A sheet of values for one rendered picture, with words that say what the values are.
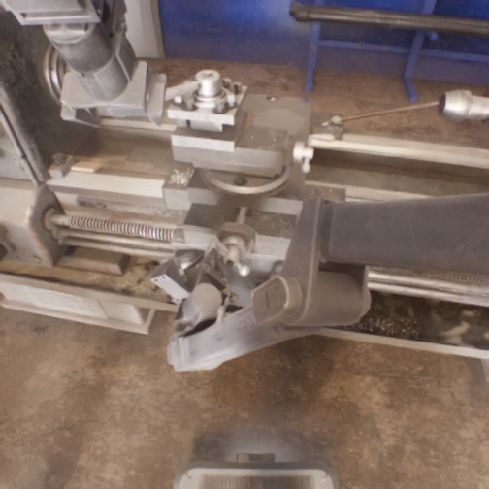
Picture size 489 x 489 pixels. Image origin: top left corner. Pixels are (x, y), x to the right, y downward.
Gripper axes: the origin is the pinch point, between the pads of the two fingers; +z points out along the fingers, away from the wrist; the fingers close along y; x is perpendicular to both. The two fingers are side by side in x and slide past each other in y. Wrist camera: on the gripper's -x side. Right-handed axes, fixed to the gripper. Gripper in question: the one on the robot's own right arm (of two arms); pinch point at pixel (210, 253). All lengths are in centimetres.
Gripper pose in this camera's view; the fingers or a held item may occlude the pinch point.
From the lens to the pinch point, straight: 82.9
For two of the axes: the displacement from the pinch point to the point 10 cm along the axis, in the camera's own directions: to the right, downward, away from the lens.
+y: -7.8, 3.0, 5.5
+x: 6.0, 6.1, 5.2
